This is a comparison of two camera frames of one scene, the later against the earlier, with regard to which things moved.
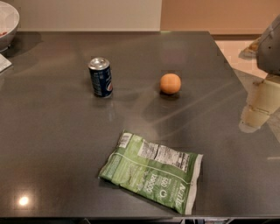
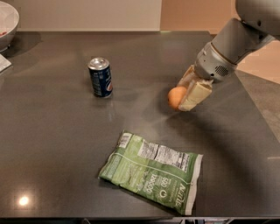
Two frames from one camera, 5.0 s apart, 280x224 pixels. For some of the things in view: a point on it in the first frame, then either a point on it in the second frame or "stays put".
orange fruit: [170, 83] to [176, 96]
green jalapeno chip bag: [163, 175] stays put
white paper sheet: [4, 62] stays put
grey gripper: [269, 49] to [210, 65]
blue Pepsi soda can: [101, 77] stays put
